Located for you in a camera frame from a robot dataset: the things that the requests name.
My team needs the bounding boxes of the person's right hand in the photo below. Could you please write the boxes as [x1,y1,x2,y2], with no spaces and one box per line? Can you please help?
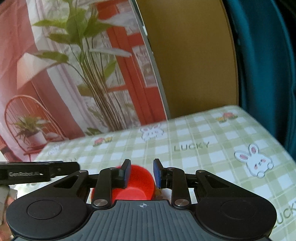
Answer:
[0,185,17,241]

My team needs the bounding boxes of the checkered bunny tablecloth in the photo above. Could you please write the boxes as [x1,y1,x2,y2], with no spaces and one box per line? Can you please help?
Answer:
[14,105,296,241]

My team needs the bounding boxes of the teal curtain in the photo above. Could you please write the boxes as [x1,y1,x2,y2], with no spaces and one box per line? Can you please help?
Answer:
[223,1,295,158]

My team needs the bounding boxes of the red plastic bowl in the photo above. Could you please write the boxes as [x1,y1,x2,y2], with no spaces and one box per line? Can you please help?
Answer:
[90,164,156,202]

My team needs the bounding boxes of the printed room backdrop cloth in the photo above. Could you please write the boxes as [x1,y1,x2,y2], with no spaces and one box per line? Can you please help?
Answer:
[1,1,170,162]

